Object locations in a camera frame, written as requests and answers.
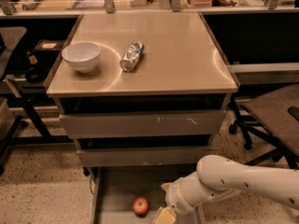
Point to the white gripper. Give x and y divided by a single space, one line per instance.
175 197

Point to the red apple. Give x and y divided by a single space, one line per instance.
141 206

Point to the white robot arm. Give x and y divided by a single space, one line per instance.
217 178

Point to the middle grey drawer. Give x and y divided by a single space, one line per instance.
141 156

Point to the open bottom grey drawer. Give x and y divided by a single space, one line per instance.
116 188

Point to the top grey drawer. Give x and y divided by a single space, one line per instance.
147 124

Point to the grey drawer cabinet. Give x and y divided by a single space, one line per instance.
180 70

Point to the black office chair right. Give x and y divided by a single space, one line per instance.
273 117

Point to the crushed silver soda can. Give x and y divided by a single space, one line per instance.
131 56

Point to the white bowl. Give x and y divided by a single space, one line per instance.
82 56

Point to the dark bottle on shelf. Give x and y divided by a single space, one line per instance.
36 72

